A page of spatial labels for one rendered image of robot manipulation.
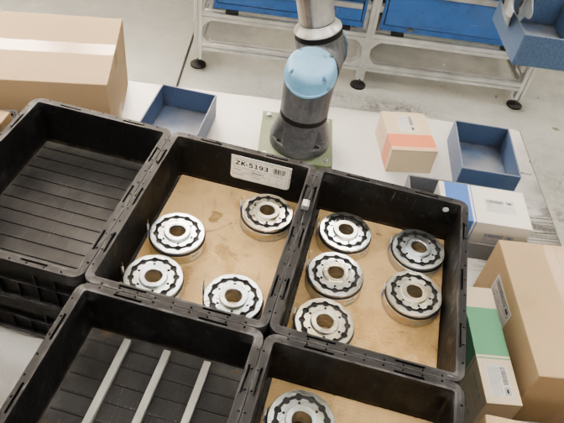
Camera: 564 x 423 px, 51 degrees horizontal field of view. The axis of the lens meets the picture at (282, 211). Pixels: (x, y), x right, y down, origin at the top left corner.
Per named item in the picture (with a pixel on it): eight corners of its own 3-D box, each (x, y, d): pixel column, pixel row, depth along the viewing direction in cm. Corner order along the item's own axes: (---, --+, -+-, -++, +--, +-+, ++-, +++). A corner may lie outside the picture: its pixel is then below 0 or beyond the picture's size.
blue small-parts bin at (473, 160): (446, 139, 166) (454, 119, 161) (499, 148, 166) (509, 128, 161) (453, 188, 152) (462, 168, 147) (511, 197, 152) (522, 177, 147)
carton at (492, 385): (450, 303, 118) (460, 285, 114) (480, 306, 118) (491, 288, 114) (474, 419, 101) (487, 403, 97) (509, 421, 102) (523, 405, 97)
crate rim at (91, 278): (174, 138, 121) (174, 129, 120) (315, 174, 119) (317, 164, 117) (82, 289, 93) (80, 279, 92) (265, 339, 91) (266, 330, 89)
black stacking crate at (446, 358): (310, 208, 125) (318, 168, 117) (448, 242, 123) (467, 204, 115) (261, 370, 98) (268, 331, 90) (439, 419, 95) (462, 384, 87)
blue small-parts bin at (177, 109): (163, 105, 163) (162, 83, 158) (216, 116, 162) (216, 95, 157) (137, 149, 149) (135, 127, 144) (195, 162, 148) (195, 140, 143)
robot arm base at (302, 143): (274, 115, 154) (279, 84, 147) (331, 126, 154) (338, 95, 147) (264, 154, 144) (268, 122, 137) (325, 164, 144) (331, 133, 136)
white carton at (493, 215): (431, 243, 137) (443, 216, 130) (427, 207, 145) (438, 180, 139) (517, 256, 137) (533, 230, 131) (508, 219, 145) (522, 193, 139)
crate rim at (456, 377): (315, 174, 119) (318, 164, 117) (465, 210, 116) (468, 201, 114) (265, 339, 91) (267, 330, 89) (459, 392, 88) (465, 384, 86)
